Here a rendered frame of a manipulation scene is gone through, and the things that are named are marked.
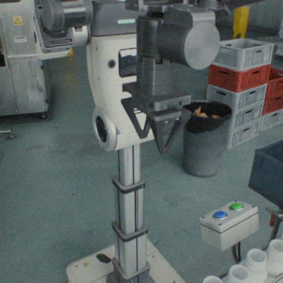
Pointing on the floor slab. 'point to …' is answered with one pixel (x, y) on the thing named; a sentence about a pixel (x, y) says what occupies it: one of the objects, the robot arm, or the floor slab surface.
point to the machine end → (21, 62)
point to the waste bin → (204, 138)
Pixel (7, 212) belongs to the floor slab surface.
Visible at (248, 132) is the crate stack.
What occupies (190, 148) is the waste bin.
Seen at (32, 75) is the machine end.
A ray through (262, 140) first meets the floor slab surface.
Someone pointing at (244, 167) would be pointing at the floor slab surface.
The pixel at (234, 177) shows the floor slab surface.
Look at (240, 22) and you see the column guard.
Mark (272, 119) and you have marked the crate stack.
